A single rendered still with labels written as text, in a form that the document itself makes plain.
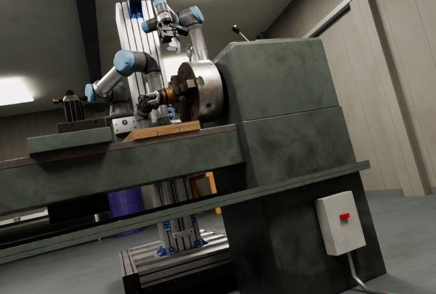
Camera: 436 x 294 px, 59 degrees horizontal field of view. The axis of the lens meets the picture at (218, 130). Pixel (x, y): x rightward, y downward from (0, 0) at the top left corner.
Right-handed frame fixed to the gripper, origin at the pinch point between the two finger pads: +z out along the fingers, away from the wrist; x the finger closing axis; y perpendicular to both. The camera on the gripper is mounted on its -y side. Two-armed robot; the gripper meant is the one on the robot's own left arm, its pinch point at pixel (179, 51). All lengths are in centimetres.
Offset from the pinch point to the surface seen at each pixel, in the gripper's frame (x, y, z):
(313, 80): 22, -56, 40
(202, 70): 18.4, 0.4, 25.0
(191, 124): 16, 13, 51
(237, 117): 14, -10, 50
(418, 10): -40, -281, -61
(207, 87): 17.5, 0.7, 33.9
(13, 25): -269, 81, -253
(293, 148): 14, -34, 71
